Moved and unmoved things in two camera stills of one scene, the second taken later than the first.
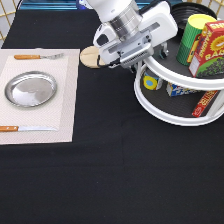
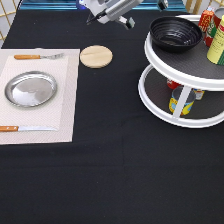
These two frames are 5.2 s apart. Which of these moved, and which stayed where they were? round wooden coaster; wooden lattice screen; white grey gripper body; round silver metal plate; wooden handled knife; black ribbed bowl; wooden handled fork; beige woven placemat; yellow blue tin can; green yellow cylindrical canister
Moved: white grey gripper body; yellow blue tin can; black ribbed bowl; green yellow cylindrical canister
Stayed: beige woven placemat; wooden lattice screen; round silver metal plate; round wooden coaster; wooden handled fork; wooden handled knife
